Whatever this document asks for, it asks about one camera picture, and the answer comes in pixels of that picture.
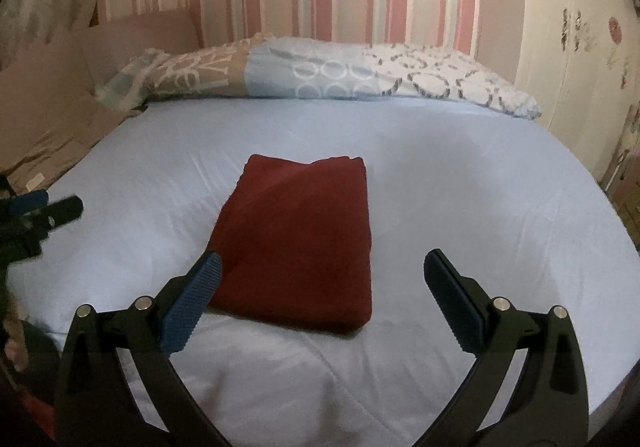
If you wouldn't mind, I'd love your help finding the dark red knitted sweater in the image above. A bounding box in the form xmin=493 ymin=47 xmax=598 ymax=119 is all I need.
xmin=207 ymin=155 xmax=372 ymax=334

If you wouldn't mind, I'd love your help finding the beige padded headboard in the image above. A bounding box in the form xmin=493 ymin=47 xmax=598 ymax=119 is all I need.
xmin=1 ymin=10 xmax=201 ymax=195

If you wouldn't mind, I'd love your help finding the wooden bedside shelf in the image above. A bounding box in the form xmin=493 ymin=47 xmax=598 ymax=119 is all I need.
xmin=601 ymin=104 xmax=639 ymax=249

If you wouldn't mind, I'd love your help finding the patterned blue beige pillow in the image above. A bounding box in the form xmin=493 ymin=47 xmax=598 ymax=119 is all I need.
xmin=96 ymin=33 xmax=541 ymax=120

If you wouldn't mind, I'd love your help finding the white wardrobe with flower decals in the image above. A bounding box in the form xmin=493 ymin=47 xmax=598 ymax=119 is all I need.
xmin=515 ymin=0 xmax=639 ymax=178

